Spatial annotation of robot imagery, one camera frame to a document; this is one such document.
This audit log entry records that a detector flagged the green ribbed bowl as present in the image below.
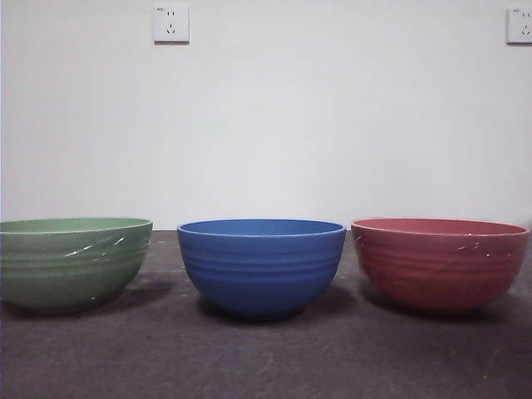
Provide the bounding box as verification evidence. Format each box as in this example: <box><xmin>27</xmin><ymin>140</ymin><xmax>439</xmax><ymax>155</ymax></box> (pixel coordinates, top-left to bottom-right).
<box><xmin>0</xmin><ymin>216</ymin><xmax>154</xmax><ymax>313</ymax></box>

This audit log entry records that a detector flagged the red ribbed bowl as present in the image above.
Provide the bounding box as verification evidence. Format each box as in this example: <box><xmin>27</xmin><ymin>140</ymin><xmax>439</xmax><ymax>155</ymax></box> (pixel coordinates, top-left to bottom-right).
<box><xmin>351</xmin><ymin>217</ymin><xmax>532</xmax><ymax>313</ymax></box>

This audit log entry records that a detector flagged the white wall socket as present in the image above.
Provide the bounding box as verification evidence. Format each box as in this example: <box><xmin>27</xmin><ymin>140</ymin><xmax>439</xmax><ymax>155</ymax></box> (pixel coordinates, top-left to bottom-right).
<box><xmin>152</xmin><ymin>4</ymin><xmax>190</xmax><ymax>45</ymax></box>
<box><xmin>505</xmin><ymin>7</ymin><xmax>532</xmax><ymax>46</ymax></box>

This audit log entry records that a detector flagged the blue ribbed bowl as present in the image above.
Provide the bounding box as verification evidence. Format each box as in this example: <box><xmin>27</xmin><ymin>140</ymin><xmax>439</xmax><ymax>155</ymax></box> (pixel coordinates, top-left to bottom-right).
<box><xmin>177</xmin><ymin>219</ymin><xmax>347</xmax><ymax>320</ymax></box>

